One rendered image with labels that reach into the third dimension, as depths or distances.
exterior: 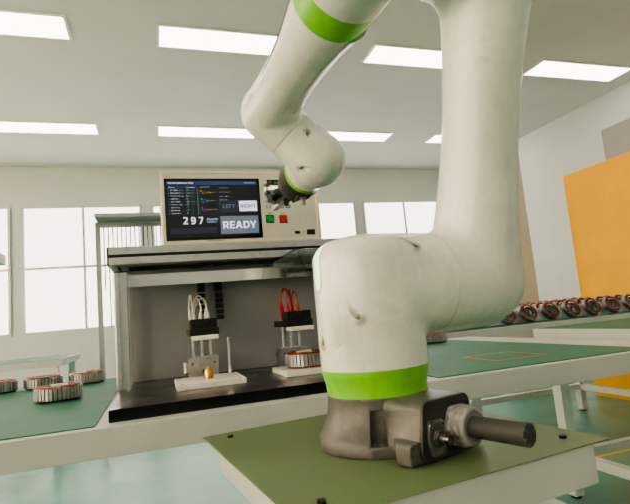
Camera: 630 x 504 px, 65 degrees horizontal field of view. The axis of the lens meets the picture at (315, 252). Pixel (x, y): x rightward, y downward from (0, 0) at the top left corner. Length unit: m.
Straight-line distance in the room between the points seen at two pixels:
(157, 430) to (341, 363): 0.47
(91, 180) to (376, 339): 7.51
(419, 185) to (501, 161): 8.45
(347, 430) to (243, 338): 0.93
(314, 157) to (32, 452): 0.69
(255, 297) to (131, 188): 6.49
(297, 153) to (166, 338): 0.72
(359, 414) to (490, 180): 0.32
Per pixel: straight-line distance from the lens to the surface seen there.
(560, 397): 2.59
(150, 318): 1.46
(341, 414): 0.59
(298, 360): 1.21
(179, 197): 1.38
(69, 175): 8.01
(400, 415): 0.55
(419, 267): 0.59
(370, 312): 0.56
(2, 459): 0.99
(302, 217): 1.42
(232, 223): 1.38
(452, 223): 0.66
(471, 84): 0.67
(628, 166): 4.67
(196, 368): 1.33
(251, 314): 1.48
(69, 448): 0.98
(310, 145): 0.94
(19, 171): 8.14
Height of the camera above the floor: 0.91
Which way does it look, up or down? 7 degrees up
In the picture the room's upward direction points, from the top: 5 degrees counter-clockwise
